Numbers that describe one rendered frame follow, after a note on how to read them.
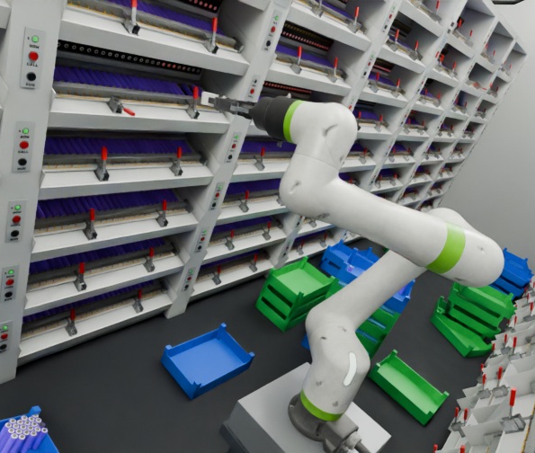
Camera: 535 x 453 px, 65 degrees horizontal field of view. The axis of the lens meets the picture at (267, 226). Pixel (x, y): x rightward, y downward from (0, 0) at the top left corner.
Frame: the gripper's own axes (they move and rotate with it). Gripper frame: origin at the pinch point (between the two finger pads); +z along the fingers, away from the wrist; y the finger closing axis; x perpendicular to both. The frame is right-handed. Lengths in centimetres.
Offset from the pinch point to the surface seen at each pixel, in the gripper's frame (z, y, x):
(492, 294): -56, 205, -90
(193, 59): 17.7, 7.8, 8.6
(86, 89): 25.5, -18.8, -3.4
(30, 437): 12, -37, -94
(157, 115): 21.8, 0.7, -8.0
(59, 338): 39, -17, -86
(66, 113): 20.7, -26.1, -9.0
